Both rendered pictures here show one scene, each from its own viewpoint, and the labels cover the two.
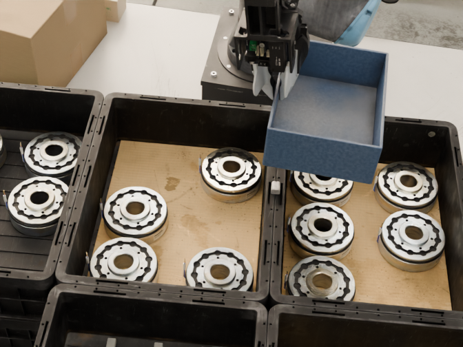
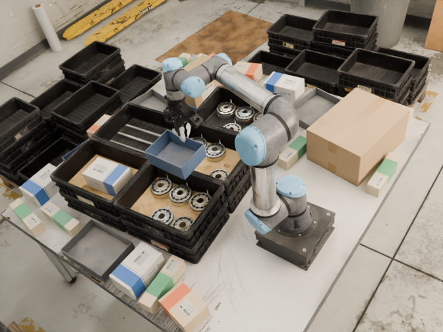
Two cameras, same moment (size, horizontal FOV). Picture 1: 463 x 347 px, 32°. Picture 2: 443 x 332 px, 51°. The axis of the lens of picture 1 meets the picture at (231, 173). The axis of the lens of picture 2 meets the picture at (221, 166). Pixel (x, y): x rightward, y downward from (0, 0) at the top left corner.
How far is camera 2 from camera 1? 222 cm
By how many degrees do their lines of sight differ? 77
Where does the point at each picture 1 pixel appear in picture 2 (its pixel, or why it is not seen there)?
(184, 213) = (211, 166)
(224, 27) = (318, 209)
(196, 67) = not seen: hidden behind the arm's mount
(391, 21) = not seen: outside the picture
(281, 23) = (171, 110)
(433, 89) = (266, 311)
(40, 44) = (310, 137)
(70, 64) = (327, 164)
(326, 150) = (156, 144)
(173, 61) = (327, 206)
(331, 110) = (181, 162)
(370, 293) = (154, 203)
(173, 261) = not seen: hidden behind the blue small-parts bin
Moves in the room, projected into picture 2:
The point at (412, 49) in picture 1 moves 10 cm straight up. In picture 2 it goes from (303, 318) to (302, 305)
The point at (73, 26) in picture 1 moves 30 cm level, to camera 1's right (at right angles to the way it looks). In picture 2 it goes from (332, 155) to (308, 201)
